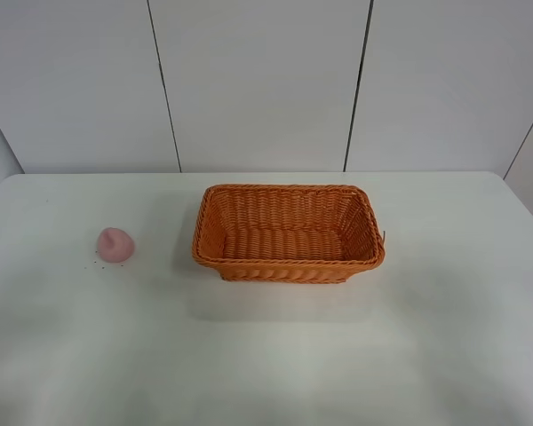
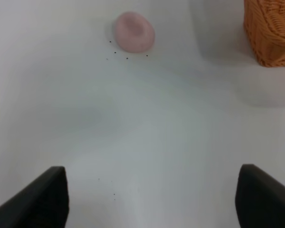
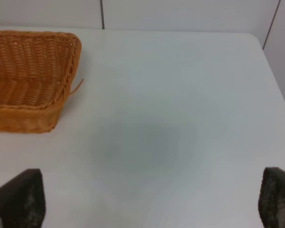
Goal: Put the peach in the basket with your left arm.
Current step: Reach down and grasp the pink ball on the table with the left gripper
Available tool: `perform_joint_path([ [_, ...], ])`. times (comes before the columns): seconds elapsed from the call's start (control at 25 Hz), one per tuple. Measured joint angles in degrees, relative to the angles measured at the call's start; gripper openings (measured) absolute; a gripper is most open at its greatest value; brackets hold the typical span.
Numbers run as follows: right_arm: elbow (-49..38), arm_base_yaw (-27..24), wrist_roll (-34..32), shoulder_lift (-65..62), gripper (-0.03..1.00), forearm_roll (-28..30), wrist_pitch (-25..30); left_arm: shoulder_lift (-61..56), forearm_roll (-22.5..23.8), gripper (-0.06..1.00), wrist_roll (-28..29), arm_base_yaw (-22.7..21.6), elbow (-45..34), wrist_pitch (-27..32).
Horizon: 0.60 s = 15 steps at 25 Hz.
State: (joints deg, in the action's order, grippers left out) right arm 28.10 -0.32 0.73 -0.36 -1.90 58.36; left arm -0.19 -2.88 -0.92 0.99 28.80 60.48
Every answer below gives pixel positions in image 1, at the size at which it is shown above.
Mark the pink peach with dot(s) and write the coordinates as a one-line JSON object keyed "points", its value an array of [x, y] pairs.
{"points": [[115, 245]]}

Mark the orange woven basket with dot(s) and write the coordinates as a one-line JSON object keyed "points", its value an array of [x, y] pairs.
{"points": [[313, 234]]}

